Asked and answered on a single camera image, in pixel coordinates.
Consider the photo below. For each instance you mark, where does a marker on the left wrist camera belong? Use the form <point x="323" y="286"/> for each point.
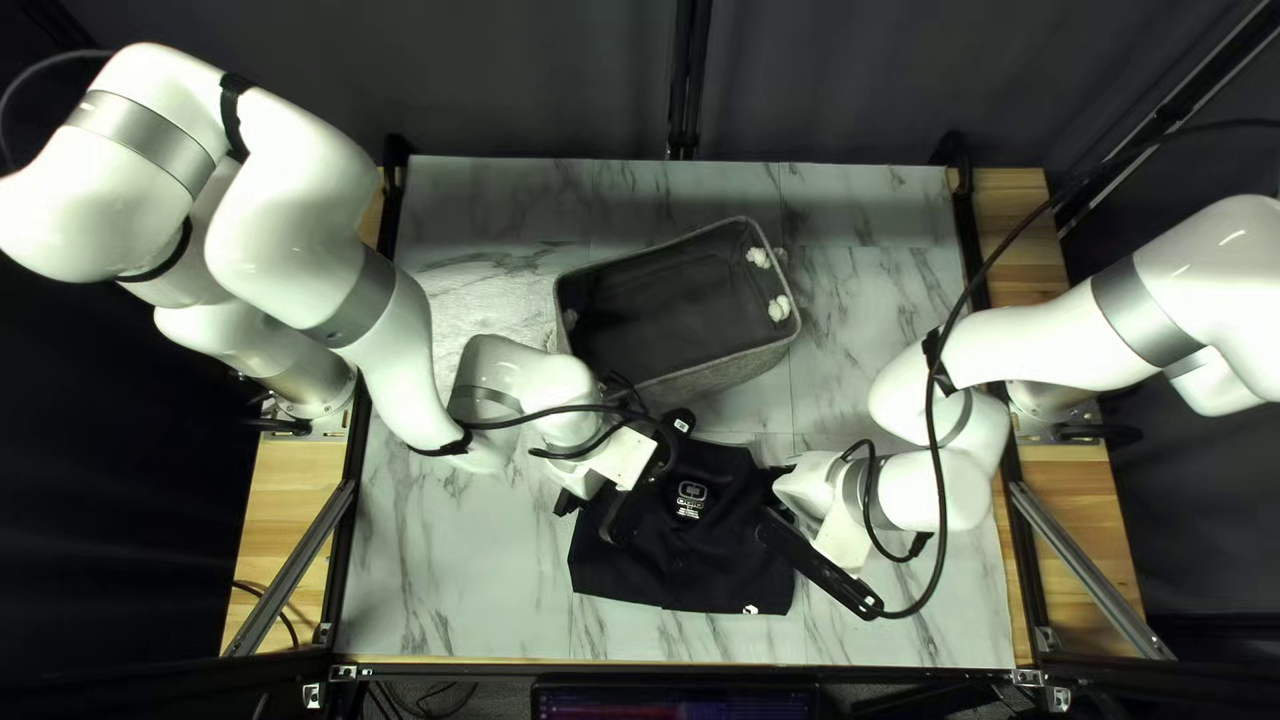
<point x="672" y="440"/>

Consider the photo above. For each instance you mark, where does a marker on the black frame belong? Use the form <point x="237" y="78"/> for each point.
<point x="690" y="80"/>

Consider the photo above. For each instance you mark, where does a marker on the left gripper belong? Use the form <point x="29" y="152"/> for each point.
<point x="628" y="455"/>

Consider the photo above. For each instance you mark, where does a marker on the black sweatshirt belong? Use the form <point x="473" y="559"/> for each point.
<point x="690" y="570"/>

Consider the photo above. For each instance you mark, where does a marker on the laptop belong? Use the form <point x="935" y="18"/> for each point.
<point x="680" y="703"/>

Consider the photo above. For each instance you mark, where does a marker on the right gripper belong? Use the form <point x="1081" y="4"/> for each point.
<point x="812" y="490"/>

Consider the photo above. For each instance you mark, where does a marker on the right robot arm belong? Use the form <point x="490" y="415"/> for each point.
<point x="1050" y="340"/>

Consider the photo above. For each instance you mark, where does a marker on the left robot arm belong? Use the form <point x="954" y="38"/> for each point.
<point x="280" y="200"/>

